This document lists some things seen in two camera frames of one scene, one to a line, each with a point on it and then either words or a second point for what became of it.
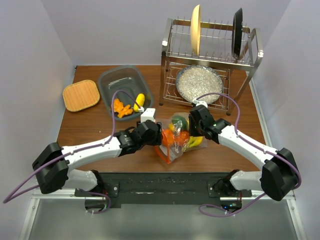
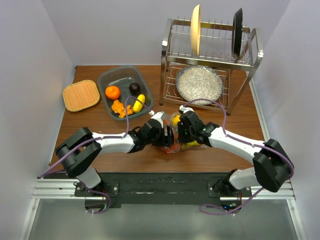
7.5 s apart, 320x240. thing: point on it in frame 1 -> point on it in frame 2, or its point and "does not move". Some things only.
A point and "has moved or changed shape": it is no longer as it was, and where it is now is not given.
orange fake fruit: (168, 137) has moved or changed shape
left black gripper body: (155, 139) does not move
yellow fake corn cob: (140, 100) does not move
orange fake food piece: (118, 107) does not move
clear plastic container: (130, 79) does not move
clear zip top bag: (176, 138) has moved or changed shape
